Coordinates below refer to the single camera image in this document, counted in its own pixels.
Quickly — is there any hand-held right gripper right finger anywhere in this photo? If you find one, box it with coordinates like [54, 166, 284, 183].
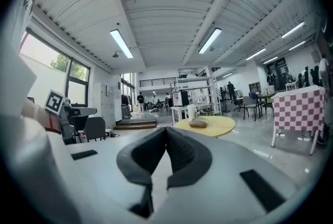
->
[153, 126, 300, 224]

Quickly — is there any red string bracelet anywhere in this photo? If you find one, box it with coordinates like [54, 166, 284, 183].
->
[48, 113, 57, 132]

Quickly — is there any black floor fan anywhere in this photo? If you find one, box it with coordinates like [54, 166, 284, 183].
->
[220, 86, 232, 114]

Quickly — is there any grey padded chair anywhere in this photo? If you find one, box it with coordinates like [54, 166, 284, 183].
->
[242, 96, 258, 120]

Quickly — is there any black chair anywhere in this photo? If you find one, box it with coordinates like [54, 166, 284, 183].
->
[83, 116, 107, 142]

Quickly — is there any round wooden table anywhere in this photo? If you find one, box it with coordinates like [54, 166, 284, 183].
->
[173, 116, 236, 138]

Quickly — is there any brown wooden step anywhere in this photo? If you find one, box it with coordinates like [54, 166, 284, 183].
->
[113, 118, 158, 130]

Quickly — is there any person's left forearm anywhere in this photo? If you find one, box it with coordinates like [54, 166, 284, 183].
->
[20, 97, 63, 135]

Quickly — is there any brown glasses case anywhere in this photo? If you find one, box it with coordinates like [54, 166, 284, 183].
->
[189, 118, 209, 129]

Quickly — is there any red white checkered table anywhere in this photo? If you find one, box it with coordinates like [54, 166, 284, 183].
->
[270, 85, 329, 156]

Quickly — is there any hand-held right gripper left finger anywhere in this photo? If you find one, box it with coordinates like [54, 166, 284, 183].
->
[65, 126, 168, 224]

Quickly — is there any ceiling strip light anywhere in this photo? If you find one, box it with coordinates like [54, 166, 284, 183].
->
[198, 27, 222, 54]
[289, 41, 306, 51]
[109, 29, 134, 59]
[281, 21, 305, 39]
[246, 48, 266, 61]

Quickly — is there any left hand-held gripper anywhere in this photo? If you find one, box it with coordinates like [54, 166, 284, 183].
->
[43, 89, 98, 145]

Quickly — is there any white tall cabinet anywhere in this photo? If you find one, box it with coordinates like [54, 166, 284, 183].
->
[100, 82, 123, 127]

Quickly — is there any large black-framed window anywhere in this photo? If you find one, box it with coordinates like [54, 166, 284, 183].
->
[19, 30, 91, 106]

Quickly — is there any white open box cabinet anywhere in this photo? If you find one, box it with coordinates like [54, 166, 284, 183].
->
[172, 90, 183, 108]

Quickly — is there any black balcony railing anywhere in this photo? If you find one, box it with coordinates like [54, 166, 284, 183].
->
[139, 77, 177, 88]

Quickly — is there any person's light grey clothing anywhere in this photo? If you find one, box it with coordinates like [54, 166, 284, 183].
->
[0, 0, 79, 224]

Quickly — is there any white metal shelving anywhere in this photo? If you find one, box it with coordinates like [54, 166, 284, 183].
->
[182, 76, 222, 116]

